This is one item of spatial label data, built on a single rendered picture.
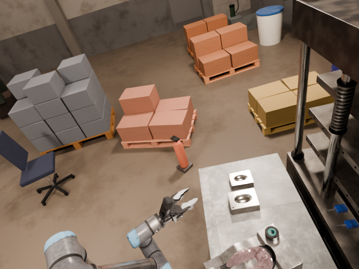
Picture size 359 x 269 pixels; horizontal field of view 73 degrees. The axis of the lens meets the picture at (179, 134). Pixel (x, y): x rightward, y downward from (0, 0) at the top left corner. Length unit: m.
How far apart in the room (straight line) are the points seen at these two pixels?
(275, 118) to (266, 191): 1.71
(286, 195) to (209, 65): 3.53
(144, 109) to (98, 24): 5.66
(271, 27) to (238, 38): 0.97
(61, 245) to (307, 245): 1.39
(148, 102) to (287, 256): 2.91
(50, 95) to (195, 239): 2.95
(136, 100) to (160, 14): 5.53
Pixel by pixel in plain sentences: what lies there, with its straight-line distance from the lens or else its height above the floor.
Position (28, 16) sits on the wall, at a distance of 9.72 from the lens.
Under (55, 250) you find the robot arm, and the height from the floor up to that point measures 1.68.
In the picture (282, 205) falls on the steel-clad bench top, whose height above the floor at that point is 0.80.
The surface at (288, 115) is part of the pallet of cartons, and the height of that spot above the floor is 0.25.
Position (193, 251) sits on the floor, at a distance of 2.72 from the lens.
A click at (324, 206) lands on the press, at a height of 0.78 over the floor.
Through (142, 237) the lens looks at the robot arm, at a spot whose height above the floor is 1.45.
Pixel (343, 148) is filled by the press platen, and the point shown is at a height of 1.29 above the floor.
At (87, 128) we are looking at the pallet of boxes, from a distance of 4.44.
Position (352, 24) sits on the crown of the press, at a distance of 1.21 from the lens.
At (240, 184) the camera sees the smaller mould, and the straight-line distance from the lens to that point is 1.98.
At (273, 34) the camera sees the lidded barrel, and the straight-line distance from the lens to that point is 6.31.
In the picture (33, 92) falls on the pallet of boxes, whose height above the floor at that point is 1.21.
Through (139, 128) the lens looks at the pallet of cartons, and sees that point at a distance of 3.74.
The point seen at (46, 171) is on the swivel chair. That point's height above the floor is 0.51.
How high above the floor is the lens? 2.42
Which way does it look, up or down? 38 degrees down
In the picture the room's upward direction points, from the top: 18 degrees counter-clockwise
